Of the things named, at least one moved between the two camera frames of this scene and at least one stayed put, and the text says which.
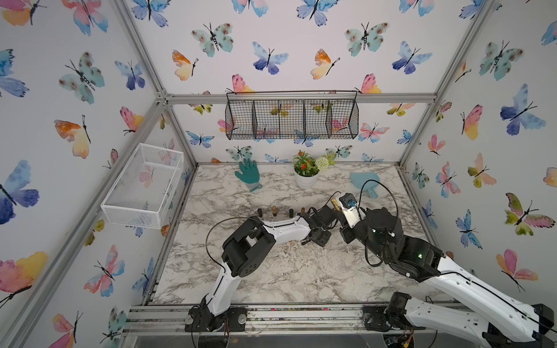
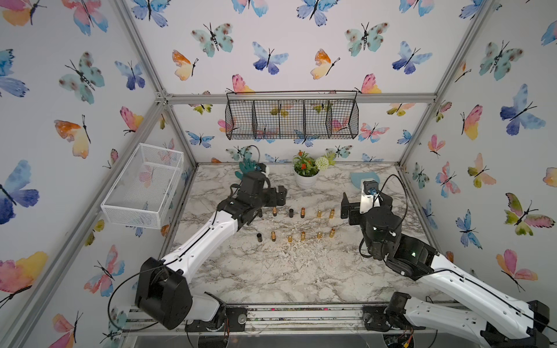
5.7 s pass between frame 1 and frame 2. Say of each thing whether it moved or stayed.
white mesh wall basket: stayed
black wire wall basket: stayed
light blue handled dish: stayed
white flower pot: stayed
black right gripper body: moved
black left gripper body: moved
